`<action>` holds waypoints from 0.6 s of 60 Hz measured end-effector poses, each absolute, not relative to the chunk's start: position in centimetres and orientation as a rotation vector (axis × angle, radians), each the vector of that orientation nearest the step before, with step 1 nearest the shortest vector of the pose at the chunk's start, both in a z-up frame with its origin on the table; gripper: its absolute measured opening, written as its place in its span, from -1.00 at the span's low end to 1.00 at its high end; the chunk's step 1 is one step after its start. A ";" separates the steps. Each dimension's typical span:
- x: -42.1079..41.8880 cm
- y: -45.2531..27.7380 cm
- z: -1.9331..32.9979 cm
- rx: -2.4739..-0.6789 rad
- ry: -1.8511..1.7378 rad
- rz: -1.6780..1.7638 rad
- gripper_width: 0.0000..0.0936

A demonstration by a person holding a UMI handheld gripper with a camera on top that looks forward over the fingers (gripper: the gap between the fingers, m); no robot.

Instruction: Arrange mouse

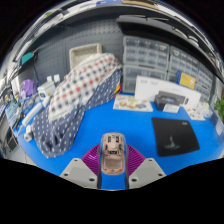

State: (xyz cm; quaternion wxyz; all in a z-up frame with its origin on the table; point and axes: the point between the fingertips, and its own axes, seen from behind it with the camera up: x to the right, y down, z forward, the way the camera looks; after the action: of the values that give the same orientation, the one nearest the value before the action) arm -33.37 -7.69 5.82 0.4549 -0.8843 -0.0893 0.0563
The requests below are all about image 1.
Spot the black mouse pad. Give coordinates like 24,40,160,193
151,117,201,158

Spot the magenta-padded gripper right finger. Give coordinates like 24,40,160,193
124,143,167,190

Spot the clear plastic box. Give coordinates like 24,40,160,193
196,101,214,119

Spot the white woven basket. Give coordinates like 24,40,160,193
69,43,103,69

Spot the colourful sticker sheet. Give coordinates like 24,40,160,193
112,94,154,113
182,105,207,122

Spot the yellow and blue box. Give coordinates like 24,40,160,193
175,70,197,90

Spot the white tube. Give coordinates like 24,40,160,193
21,101,44,128

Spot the dark wall shelf unit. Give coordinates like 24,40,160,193
9,0,224,73

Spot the long white keyboard box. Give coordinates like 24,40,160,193
134,75,202,109

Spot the red blue checkered cloth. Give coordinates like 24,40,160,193
49,53,123,123

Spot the pink computer mouse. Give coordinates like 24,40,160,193
100,132,127,176

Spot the small white box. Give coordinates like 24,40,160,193
37,81,56,99

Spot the small black box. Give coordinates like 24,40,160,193
154,90,190,114

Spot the green potted plant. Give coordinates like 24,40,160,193
213,96,224,136

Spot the teal wall bin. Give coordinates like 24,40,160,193
20,51,35,66

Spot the navy white dotted cloth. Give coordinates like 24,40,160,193
31,68,123,159

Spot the purple toy figure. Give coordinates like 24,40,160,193
20,79,38,98

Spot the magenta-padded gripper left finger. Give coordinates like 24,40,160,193
59,143,103,190

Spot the small yellow object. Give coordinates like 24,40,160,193
114,83,123,98

